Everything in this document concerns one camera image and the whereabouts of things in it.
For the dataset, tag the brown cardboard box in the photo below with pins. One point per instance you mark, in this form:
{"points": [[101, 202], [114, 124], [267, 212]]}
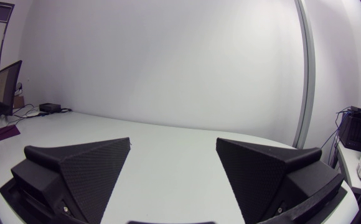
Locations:
{"points": [[19, 102]]}

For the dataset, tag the dark standing screen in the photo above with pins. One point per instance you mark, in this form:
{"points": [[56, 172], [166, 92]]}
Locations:
{"points": [[7, 88]]}

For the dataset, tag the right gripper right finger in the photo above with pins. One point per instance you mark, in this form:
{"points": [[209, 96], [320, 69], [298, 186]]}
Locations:
{"points": [[261, 174]]}

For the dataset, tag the black equipment box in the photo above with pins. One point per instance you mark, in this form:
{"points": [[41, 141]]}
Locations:
{"points": [[351, 130]]}

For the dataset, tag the dark mat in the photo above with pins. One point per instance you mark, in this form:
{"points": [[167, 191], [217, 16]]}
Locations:
{"points": [[3, 133]]}

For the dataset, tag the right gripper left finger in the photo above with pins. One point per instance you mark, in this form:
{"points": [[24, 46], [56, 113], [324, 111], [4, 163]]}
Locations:
{"points": [[84, 174]]}

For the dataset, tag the white paper sheet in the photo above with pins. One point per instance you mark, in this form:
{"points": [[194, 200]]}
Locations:
{"points": [[33, 114]]}

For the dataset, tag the black power brick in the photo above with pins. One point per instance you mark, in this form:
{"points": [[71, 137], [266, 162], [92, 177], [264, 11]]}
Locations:
{"points": [[49, 107]]}

